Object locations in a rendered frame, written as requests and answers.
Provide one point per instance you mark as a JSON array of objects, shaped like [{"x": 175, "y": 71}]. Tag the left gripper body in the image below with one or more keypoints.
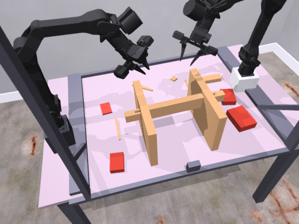
[{"x": 123, "y": 70}]

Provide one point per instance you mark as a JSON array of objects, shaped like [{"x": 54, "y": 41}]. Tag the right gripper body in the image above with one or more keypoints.
[{"x": 180, "y": 36}]

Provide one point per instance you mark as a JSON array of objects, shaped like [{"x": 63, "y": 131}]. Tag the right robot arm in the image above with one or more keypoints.
[{"x": 198, "y": 11}]

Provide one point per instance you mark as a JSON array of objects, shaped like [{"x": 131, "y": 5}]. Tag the tan wooden end board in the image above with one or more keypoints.
[
  {"x": 146, "y": 124},
  {"x": 210, "y": 118}
]

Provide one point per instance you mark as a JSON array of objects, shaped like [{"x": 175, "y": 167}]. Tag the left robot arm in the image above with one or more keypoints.
[{"x": 95, "y": 22}]

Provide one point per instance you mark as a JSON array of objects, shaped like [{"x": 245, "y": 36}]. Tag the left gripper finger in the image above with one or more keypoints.
[
  {"x": 137, "y": 68},
  {"x": 145, "y": 64}
]

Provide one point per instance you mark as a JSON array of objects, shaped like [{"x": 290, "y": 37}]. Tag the tan wooden rail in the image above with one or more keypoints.
[{"x": 172, "y": 106}]

